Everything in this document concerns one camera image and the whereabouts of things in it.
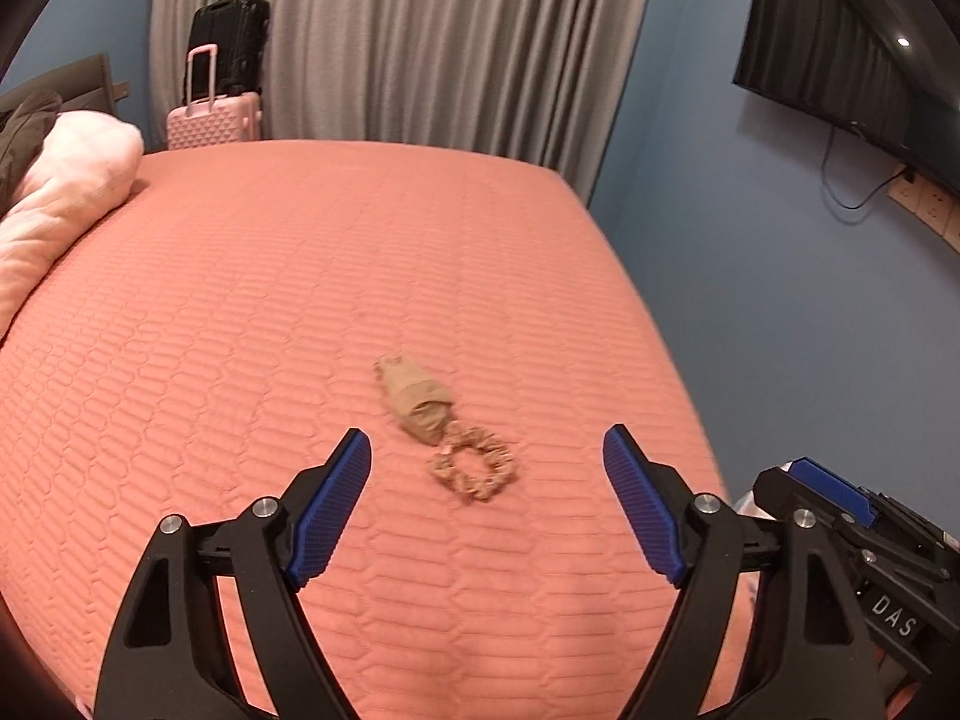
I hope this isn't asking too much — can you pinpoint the pink fluffy pillow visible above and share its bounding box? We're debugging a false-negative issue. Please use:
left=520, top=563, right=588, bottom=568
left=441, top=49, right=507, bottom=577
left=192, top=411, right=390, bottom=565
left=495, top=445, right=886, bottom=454
left=0, top=111, right=145, bottom=340

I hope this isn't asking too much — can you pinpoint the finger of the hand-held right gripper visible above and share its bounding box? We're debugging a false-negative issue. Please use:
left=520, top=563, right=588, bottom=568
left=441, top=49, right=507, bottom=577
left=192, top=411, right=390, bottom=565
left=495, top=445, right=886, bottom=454
left=793, top=456, right=943, bottom=550
left=754, top=467, right=938, bottom=580

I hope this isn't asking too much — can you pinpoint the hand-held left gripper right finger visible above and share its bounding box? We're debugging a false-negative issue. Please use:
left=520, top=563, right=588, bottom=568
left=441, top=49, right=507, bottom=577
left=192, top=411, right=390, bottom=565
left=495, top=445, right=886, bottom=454
left=602, top=424, right=882, bottom=720

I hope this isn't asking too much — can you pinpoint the grey curtain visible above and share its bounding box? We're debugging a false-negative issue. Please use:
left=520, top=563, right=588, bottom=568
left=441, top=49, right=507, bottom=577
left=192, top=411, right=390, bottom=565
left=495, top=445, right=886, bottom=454
left=150, top=0, right=665, bottom=208

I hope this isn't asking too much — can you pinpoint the beige sock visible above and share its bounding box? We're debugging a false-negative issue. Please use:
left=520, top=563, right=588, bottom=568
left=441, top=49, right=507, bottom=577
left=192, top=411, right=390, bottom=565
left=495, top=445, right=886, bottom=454
left=373, top=351, right=456, bottom=445

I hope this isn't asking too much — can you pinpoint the black wall television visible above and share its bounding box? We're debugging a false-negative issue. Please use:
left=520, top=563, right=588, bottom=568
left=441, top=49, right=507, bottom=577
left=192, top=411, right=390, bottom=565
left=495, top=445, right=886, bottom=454
left=731, top=0, right=960, bottom=200

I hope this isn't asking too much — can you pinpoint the pink suitcase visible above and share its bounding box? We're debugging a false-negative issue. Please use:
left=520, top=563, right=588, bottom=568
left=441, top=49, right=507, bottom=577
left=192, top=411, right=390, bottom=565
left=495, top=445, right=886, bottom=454
left=165, top=43, right=266, bottom=153

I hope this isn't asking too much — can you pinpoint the pink quilted bed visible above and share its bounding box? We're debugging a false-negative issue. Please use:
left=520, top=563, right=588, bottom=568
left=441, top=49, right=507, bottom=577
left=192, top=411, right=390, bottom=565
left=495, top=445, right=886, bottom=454
left=0, top=139, right=760, bottom=720

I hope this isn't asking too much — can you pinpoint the grey hanging cable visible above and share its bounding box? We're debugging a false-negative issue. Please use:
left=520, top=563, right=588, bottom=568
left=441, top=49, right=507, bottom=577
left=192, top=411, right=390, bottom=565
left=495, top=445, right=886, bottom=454
left=820, top=124, right=913, bottom=211

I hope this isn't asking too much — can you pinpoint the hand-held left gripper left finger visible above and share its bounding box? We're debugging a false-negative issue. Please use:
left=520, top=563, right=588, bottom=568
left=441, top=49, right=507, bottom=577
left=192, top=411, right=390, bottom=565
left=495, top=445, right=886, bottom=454
left=94, top=427, right=374, bottom=720

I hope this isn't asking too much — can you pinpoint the beige hair scrunchie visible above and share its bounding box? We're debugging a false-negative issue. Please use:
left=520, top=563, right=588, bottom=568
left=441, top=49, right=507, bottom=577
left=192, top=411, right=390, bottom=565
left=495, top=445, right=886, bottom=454
left=426, top=422, right=516, bottom=505

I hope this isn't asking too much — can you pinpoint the beige wall socket panel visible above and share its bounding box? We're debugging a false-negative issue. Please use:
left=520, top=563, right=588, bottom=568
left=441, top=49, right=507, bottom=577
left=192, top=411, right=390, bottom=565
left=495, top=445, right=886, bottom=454
left=887, top=169, right=960, bottom=253

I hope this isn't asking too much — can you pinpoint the black suitcase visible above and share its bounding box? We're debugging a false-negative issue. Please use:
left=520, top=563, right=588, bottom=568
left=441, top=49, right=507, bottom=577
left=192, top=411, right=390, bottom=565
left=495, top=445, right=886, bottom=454
left=187, top=0, right=272, bottom=103

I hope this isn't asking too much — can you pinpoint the dark cloth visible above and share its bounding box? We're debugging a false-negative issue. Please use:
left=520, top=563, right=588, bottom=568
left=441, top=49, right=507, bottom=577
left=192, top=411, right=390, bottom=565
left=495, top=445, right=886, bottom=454
left=0, top=88, right=65, bottom=205

